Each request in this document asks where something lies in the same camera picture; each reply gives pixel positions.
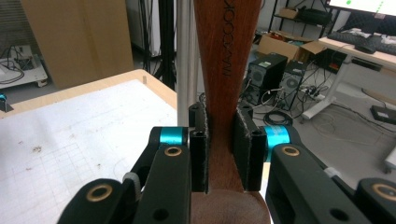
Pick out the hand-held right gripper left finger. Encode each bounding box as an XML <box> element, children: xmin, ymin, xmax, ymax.
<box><xmin>188</xmin><ymin>101</ymin><xmax>210</xmax><ymax>194</ymax></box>

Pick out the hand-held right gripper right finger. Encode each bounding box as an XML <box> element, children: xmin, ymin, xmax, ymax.
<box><xmin>231</xmin><ymin>105</ymin><xmax>268</xmax><ymax>192</ymax></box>

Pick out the brown wooden spatula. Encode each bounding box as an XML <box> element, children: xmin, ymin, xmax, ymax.
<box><xmin>190</xmin><ymin>0</ymin><xmax>273</xmax><ymax>224</ymax></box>

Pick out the white grid mat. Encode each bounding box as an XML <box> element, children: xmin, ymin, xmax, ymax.
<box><xmin>0</xmin><ymin>78</ymin><xmax>178</xmax><ymax>224</ymax></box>

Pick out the black computer tower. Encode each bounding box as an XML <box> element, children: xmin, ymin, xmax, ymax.
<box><xmin>247</xmin><ymin>52</ymin><xmax>289</xmax><ymax>105</ymax></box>
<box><xmin>277</xmin><ymin>60</ymin><xmax>310</xmax><ymax>112</ymax></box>

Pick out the steel stand with round base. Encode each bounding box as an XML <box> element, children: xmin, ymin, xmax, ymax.
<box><xmin>176</xmin><ymin>0</ymin><xmax>201</xmax><ymax>127</ymax></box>

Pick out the white power strip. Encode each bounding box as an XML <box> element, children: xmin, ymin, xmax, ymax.
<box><xmin>299</xmin><ymin>87</ymin><xmax>327</xmax><ymax>103</ymax></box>

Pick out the tall brown cardboard panel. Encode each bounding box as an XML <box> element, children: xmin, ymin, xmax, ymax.
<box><xmin>20</xmin><ymin>0</ymin><xmax>135</xmax><ymax>91</ymax></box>

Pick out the black tripod stand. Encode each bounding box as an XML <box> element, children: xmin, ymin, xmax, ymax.
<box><xmin>139</xmin><ymin>0</ymin><xmax>177</xmax><ymax>91</ymax></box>

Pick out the open cardboard box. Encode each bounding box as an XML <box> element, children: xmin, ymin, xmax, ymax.
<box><xmin>256</xmin><ymin>30</ymin><xmax>329</xmax><ymax>63</ymax></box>

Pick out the flat black device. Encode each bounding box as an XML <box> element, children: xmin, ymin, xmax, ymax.
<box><xmin>369</xmin><ymin>105</ymin><xmax>396</xmax><ymax>126</ymax></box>

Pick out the white desk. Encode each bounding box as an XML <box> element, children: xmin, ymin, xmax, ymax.
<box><xmin>301</xmin><ymin>35</ymin><xmax>396</xmax><ymax>121</ymax></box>

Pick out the black metal shelf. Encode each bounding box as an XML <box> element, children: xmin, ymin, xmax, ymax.
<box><xmin>270</xmin><ymin>0</ymin><xmax>332</xmax><ymax>35</ymax></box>

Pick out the black keyboard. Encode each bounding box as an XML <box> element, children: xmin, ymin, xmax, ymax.
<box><xmin>326</xmin><ymin>30</ymin><xmax>396</xmax><ymax>57</ymax></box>

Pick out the computer monitor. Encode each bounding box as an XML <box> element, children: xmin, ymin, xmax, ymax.
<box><xmin>326</xmin><ymin>0</ymin><xmax>396</xmax><ymax>17</ymax></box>

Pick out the white cart with cables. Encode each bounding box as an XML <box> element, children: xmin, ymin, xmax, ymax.
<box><xmin>0</xmin><ymin>44</ymin><xmax>50</xmax><ymax>91</ymax></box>

